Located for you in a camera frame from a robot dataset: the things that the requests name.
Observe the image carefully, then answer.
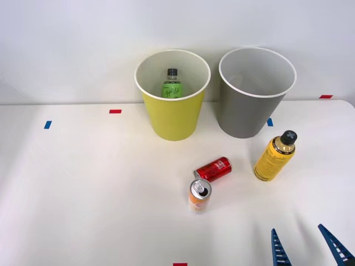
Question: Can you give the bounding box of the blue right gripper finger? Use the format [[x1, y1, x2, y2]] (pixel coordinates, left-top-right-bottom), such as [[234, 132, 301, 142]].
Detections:
[[317, 223, 355, 266], [271, 228, 292, 266]]

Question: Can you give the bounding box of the green label plastic bottle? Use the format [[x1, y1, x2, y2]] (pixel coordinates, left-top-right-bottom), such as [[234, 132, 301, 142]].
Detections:
[[161, 68, 184, 99]]

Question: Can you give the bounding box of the yellow label plastic bottle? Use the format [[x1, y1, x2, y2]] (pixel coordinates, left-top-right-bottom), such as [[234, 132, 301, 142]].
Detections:
[[253, 129, 298, 182]]

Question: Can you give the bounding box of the orange drink can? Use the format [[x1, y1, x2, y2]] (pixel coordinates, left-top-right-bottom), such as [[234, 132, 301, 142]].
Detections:
[[187, 178, 213, 214]]

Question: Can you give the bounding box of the red drink can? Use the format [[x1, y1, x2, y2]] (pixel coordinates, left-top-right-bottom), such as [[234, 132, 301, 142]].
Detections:
[[193, 156, 233, 183]]

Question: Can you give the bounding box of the grey plastic waste bin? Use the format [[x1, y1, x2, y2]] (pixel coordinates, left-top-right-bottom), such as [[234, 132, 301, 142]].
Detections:
[[218, 47, 297, 139]]

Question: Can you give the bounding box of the yellow-green plastic waste bin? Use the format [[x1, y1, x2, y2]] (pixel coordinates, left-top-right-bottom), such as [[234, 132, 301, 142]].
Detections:
[[134, 49, 211, 141]]

